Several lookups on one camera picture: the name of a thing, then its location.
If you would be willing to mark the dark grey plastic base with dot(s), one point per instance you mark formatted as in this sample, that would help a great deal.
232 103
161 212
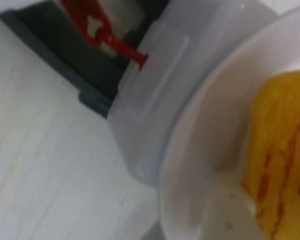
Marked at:
62 57

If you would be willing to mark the beige block behind coupler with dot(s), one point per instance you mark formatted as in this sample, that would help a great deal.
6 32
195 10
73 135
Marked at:
126 17

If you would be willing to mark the yellow sushi with red stripes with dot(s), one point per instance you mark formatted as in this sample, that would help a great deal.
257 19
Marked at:
280 140

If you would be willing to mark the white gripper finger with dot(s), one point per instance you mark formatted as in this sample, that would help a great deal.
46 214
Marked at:
227 215

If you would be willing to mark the translucent white plastic tray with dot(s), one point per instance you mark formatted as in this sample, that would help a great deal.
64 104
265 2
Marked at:
160 82

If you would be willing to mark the white round dish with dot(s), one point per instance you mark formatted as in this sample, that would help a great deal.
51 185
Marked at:
207 130

